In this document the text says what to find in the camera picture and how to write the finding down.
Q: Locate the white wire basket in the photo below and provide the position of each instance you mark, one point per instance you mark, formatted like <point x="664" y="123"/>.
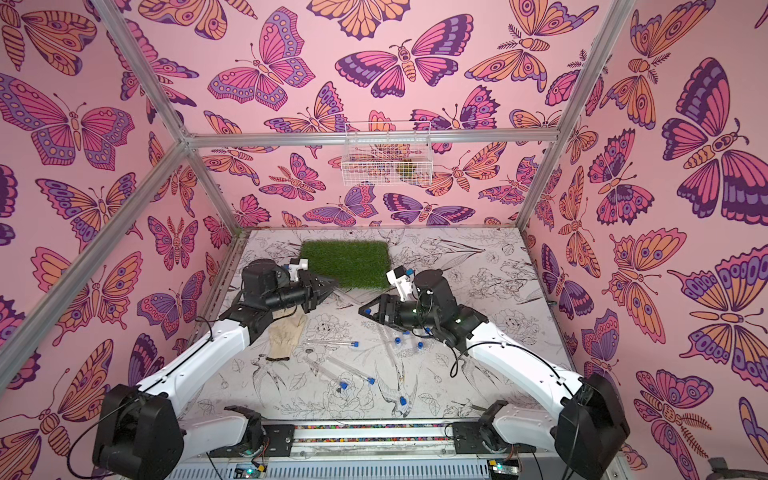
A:
<point x="387" y="155"/>

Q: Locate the test tube blue stopper two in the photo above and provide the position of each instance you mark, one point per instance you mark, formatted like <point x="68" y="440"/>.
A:
<point x="392" y="385"/>

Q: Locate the beige work glove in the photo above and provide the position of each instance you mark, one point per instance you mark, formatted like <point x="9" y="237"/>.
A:
<point x="284" y="336"/>

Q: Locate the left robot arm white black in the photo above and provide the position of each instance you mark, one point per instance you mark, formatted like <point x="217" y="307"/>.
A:
<point x="173" y="387"/>

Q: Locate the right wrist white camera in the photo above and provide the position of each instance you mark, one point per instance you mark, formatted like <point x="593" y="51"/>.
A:
<point x="402" y="280"/>

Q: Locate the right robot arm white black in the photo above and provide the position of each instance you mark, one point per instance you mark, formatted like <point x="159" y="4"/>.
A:
<point x="468" y="332"/>

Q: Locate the green artificial grass mat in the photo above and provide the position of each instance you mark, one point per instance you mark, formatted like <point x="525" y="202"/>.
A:
<point x="354" y="264"/>

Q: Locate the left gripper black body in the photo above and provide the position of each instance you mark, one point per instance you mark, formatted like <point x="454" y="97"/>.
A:
<point x="286" y="297"/>

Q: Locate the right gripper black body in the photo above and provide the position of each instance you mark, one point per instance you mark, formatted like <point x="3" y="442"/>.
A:
<point x="384" y="310"/>

